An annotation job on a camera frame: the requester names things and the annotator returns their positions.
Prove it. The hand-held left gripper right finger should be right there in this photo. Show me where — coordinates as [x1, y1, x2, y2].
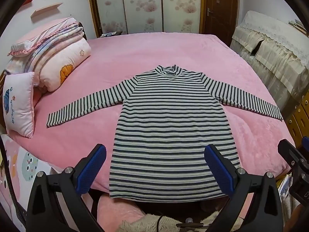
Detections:
[204, 144, 283, 232]

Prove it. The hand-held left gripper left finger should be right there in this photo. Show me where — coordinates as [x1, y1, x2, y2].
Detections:
[26, 144, 107, 232]

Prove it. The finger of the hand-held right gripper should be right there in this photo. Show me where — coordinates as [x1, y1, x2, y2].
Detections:
[278, 139, 306, 172]

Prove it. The striped long sleeve shirt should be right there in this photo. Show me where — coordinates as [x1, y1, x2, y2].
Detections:
[46, 64, 283, 201]

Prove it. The yellow drawer cabinet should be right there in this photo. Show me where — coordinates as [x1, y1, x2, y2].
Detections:
[286, 97, 309, 148]

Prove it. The beige lace covered furniture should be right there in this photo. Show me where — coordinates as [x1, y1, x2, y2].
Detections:
[229, 11, 309, 112]

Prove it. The white pink printed cushion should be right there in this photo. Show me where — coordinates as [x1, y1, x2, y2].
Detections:
[2, 71, 37, 139]

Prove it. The folded cartoon print quilt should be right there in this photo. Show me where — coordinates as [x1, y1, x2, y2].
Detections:
[6, 25, 92, 92]

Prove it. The pink blanket covered bed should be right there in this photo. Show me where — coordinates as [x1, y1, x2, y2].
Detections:
[7, 17, 294, 199]

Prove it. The row of books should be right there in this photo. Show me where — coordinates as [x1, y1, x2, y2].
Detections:
[288, 19, 305, 32]

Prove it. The small blue white box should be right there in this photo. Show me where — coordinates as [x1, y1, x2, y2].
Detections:
[100, 31, 123, 38]

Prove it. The pink frilled pillow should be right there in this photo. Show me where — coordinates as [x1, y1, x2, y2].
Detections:
[7, 17, 80, 57]

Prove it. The brown wooden door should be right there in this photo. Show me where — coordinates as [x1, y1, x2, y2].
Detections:
[204, 0, 239, 45]

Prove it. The floral sliding door wardrobe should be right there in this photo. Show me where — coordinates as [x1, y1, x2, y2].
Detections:
[87, 0, 205, 38]

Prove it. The black cable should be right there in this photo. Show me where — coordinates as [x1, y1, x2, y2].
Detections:
[0, 134, 26, 232]

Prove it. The wooden wall shelf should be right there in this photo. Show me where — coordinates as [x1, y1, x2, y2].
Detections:
[31, 3, 64, 18]

